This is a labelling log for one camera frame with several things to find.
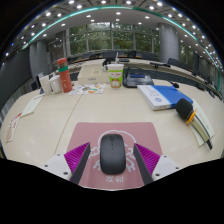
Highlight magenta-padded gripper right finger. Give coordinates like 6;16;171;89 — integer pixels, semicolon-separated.
133;143;181;186

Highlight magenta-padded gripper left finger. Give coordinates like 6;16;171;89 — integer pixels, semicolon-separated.
43;141;92;185

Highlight black computer mouse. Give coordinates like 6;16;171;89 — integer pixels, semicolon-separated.
99;133;127;176

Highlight pink mouse pad with drawing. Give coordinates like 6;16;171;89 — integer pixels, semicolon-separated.
66;121;164;191

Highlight red and white leaflet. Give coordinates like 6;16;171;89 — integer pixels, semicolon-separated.
5;112;23;144

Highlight white paper sheet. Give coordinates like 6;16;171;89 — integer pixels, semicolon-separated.
189;99;216;148

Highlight black handheld microphone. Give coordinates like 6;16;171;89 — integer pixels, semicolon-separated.
175;97;214;150

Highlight blue and white book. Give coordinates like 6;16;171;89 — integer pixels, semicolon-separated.
136;84;194;111

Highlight tall white cup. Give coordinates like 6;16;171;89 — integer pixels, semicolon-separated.
39;75;53;96

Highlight colourful printed leaflet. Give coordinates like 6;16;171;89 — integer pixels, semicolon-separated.
68;83;107;96

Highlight red bottle with green band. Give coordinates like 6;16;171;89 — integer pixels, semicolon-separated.
56;57;73;94

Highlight black conference microphone unit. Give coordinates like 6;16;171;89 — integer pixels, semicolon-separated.
122;67;180;89

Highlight beige cardboard box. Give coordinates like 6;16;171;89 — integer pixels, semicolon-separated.
77;63;110;86

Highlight green-printed paper cup with straw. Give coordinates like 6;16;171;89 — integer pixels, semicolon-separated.
106;52;125;89

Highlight dark office chairs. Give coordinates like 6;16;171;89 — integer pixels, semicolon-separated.
66;49;214;98

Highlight ceiling lights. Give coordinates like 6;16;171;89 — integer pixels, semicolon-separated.
3;0;224;73

